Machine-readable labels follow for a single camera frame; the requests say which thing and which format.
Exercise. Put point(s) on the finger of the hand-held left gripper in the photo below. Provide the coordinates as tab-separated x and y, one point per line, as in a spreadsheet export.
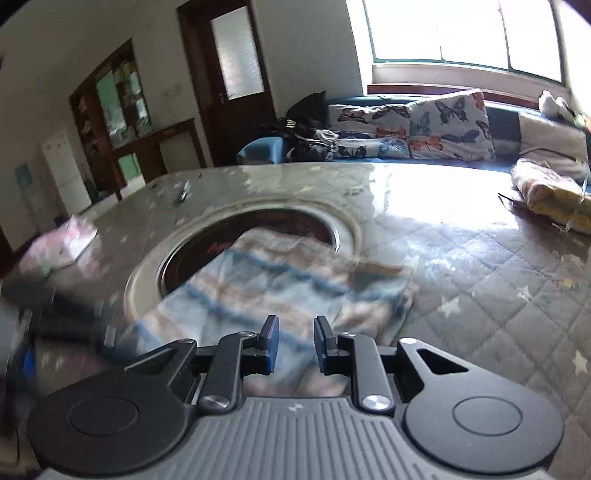
51	297
69	336

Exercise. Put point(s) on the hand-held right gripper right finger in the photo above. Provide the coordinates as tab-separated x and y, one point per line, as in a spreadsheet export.
320	346

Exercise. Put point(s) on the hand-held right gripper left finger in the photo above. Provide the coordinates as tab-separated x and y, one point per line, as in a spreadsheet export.
272	346

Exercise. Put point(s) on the blue striped shirt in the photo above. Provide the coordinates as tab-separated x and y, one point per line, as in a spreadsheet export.
277	286

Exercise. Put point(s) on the pink folded cloth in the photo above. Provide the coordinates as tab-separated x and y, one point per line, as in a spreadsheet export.
60	244

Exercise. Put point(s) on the white refrigerator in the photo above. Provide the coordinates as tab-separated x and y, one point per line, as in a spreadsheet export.
64	175

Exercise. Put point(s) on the white blue water dispenser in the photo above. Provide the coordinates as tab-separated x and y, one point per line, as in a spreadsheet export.
23	177

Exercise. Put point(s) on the small dark tool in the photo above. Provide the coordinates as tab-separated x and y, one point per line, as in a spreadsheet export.
183	194

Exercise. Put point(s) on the dark wooden cabinet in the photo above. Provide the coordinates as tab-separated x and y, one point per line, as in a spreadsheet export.
138	147

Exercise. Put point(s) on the black white garment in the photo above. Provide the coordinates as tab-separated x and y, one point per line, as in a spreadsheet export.
309	150

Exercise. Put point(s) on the blue sofa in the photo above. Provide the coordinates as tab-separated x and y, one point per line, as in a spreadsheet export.
258	150

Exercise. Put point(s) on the black bag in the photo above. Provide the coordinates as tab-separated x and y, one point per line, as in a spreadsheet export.
307	110

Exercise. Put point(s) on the dark wooden glass door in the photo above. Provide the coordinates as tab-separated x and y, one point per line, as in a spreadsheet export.
207	115

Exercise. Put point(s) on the pale yellow cloth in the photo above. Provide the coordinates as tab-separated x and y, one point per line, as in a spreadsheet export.
545	184

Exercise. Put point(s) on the white pillow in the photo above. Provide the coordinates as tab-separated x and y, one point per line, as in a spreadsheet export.
549	138

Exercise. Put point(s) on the window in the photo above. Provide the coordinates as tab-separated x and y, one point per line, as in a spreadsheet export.
415	27

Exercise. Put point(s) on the panda plush toy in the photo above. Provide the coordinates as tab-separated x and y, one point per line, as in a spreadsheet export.
551	104

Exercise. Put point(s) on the colourful plush toy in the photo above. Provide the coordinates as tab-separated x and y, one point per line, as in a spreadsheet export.
581	120

